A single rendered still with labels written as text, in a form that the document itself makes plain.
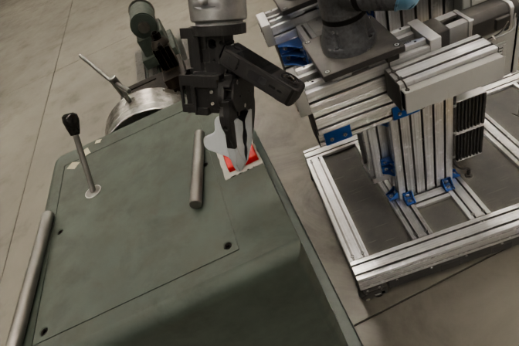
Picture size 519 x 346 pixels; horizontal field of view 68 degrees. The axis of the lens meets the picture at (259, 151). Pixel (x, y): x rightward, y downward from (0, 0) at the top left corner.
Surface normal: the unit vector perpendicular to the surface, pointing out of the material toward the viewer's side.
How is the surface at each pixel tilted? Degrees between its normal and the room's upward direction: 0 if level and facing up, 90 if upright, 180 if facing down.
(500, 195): 0
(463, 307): 0
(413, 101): 90
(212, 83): 66
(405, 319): 0
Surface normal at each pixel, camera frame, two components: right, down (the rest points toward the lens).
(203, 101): -0.36, 0.37
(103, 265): -0.32, -0.70
